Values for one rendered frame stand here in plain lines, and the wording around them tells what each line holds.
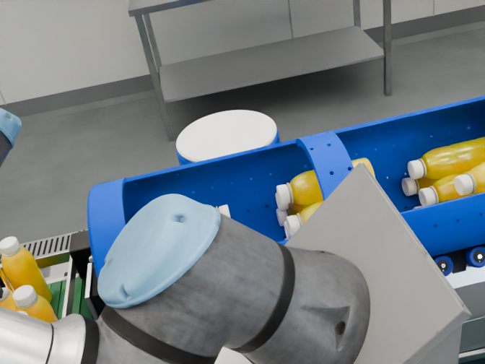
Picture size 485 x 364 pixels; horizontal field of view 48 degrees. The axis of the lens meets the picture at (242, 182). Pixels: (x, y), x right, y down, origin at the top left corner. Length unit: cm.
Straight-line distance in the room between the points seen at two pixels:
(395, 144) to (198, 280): 84
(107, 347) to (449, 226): 70
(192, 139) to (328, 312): 103
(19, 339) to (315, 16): 415
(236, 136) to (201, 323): 104
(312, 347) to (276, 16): 398
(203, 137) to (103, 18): 291
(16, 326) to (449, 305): 36
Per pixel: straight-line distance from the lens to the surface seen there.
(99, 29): 437
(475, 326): 131
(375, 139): 121
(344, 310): 55
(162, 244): 46
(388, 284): 57
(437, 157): 118
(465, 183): 111
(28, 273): 129
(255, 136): 147
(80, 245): 131
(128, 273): 48
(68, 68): 450
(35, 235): 327
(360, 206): 64
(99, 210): 98
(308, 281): 54
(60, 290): 139
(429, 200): 115
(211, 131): 154
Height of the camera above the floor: 176
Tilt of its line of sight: 34 degrees down
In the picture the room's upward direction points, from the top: 11 degrees counter-clockwise
